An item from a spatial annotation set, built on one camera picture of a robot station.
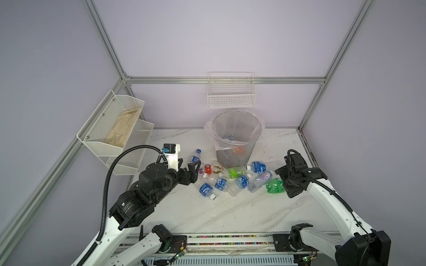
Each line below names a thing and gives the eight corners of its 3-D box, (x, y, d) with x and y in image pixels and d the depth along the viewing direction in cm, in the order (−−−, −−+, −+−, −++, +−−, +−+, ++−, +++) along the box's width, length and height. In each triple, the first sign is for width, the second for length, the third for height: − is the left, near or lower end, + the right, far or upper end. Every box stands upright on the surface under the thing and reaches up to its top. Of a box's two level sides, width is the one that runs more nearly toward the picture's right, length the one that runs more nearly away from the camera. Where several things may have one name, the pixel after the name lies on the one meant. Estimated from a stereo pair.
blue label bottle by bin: (246, 173, 98) (247, 169, 95) (245, 166, 102) (246, 161, 98) (265, 173, 98) (267, 169, 95) (264, 166, 102) (266, 161, 98)
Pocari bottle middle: (224, 199, 88) (224, 195, 84) (211, 181, 94) (211, 178, 91) (234, 192, 90) (234, 188, 87) (220, 175, 97) (220, 172, 93)
